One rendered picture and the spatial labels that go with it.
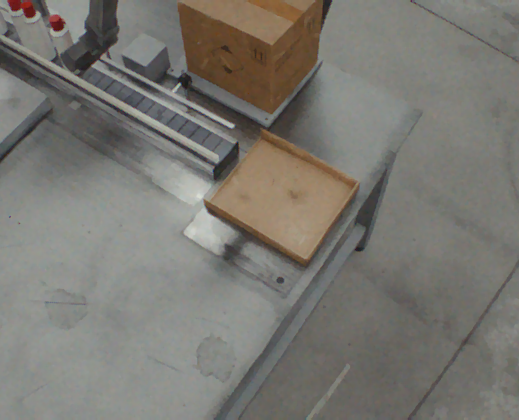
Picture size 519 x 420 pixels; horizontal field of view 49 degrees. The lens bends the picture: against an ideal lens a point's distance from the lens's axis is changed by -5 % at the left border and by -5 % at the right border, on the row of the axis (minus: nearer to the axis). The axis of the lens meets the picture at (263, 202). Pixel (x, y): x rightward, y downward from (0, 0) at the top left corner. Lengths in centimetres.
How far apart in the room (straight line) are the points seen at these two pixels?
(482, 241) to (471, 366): 53
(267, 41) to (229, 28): 11
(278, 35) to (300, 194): 40
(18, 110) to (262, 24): 74
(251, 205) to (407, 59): 172
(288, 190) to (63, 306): 63
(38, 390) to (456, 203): 183
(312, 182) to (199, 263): 36
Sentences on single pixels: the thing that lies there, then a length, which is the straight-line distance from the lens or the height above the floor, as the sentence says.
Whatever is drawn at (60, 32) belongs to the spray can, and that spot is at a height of 105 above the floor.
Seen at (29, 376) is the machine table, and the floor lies 83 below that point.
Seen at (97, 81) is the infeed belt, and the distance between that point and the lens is 176.
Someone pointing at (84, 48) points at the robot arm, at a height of 111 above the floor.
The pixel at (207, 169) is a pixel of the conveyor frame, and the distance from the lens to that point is 153.
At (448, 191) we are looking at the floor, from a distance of 262.
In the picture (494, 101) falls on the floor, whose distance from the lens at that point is 300.
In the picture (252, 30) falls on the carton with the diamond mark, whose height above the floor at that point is 112.
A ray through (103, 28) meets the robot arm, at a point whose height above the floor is 119.
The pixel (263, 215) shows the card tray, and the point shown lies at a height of 83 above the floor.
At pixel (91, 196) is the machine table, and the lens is 159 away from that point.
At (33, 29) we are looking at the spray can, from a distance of 178.
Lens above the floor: 214
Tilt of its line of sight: 60 degrees down
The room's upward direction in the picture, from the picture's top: 1 degrees counter-clockwise
